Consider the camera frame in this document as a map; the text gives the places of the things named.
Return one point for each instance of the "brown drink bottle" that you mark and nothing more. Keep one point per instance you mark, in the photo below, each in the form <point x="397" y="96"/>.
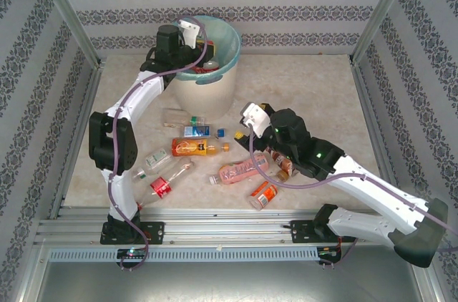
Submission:
<point x="284" y="163"/>

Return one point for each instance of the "pink drink bottle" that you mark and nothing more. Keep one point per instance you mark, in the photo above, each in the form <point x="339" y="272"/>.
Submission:
<point x="239" y="169"/>

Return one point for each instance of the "clear bottle with blue label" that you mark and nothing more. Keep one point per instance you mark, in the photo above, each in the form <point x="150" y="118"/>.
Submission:
<point x="197" y="131"/>

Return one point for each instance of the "orange juice bottle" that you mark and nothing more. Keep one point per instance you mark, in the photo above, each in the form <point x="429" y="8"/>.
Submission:
<point x="193" y="147"/>

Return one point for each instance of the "bottle with orange label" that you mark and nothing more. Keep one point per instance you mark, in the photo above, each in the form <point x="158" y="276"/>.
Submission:
<point x="264" y="194"/>

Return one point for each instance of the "clear square bottle green band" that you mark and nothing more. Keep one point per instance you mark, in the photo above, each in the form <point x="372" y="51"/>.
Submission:
<point x="179" y="117"/>

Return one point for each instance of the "clear bottle white green label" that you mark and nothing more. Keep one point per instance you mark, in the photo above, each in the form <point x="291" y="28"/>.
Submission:
<point x="155" y="160"/>

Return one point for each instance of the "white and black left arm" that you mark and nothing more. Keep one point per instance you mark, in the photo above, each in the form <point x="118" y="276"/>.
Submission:
<point x="121" y="144"/>

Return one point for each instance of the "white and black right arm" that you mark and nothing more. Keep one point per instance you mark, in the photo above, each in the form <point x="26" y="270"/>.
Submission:
<point x="375" y="187"/>

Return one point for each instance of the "light blue bin liner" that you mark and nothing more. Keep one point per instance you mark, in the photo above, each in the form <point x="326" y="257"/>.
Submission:
<point x="229" y="48"/>

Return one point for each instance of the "beige bucket with teal rim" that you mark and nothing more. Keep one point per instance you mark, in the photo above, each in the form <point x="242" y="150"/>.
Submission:
<point x="207" y="98"/>

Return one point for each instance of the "small controller board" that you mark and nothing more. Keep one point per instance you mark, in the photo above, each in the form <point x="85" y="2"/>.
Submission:
<point x="327" y="251"/>
<point x="132" y="253"/>

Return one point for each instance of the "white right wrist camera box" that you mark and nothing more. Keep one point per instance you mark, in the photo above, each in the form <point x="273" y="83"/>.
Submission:
<point x="255" y="116"/>

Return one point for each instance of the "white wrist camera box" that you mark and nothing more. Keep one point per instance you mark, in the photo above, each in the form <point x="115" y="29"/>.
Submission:
<point x="255" y="116"/>
<point x="189" y="31"/>

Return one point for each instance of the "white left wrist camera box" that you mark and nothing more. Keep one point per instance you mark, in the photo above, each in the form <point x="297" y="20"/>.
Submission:
<point x="189" y="31"/>

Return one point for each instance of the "aluminium side rail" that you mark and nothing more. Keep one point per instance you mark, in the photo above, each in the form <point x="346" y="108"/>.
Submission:
<point x="370" y="119"/>
<point x="77" y="137"/>

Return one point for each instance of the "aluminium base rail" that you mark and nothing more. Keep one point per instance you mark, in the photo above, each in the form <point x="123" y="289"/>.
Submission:
<point x="222" y="225"/>

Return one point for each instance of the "aluminium frame post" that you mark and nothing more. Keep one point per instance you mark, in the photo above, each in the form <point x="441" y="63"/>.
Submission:
<point x="386" y="5"/>
<point x="64" y="8"/>

